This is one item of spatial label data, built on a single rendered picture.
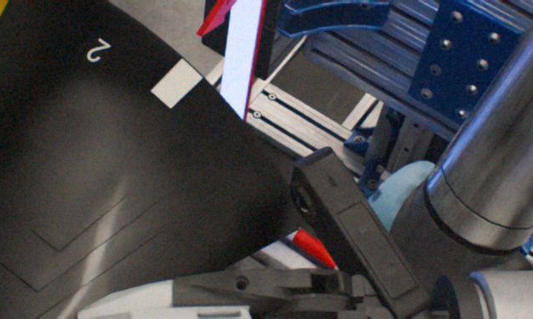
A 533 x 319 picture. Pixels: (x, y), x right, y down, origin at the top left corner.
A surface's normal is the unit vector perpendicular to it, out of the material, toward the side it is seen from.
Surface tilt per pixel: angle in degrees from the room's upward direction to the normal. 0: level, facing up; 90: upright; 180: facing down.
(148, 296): 21
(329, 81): 0
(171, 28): 0
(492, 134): 73
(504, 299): 9
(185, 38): 0
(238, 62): 90
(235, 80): 90
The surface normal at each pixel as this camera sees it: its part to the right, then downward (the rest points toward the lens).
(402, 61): -0.55, 0.66
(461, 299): 0.07, -0.75
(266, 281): 0.22, -0.46
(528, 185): -0.07, 0.69
